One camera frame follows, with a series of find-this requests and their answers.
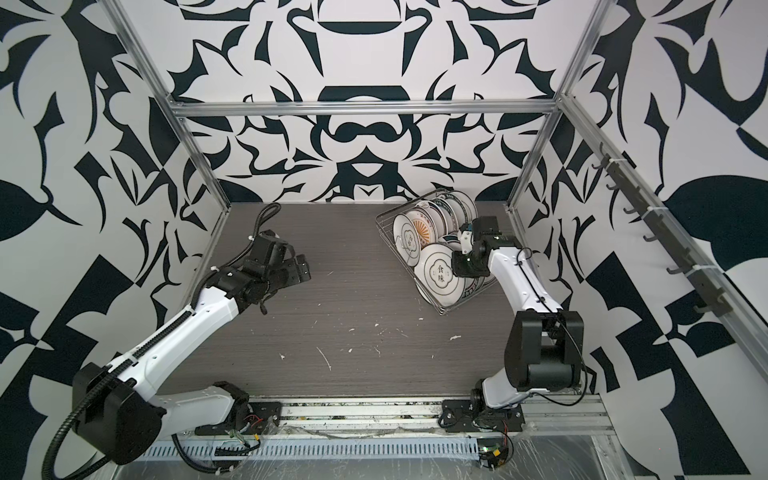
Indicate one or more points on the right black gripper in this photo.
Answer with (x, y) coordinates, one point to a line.
(459, 266)

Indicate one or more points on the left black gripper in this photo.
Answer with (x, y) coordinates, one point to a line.
(293, 274)

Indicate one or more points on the white plate green clover outline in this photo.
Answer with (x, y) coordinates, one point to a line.
(434, 272)

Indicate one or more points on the wire dish rack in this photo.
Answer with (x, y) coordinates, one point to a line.
(384, 224)

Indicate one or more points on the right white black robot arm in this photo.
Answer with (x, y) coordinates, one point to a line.
(544, 351)

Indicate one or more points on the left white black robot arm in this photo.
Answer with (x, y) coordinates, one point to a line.
(119, 409)

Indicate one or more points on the white plate rear stack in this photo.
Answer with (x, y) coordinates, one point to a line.
(463, 206)

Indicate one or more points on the white plate orange sunburst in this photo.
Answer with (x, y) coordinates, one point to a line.
(429, 223)

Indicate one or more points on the white plate clover front left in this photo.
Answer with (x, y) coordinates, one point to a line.
(407, 240)

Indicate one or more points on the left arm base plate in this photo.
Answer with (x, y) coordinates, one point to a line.
(246, 418)

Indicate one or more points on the aluminium frame crossbar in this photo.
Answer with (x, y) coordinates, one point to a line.
(210, 109)

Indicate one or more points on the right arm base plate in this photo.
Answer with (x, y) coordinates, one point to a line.
(465, 416)

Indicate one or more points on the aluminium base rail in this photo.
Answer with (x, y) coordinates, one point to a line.
(347, 417)

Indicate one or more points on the white slotted cable duct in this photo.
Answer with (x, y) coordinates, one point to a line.
(461, 448)

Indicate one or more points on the wall hook rail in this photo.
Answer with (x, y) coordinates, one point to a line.
(667, 231)

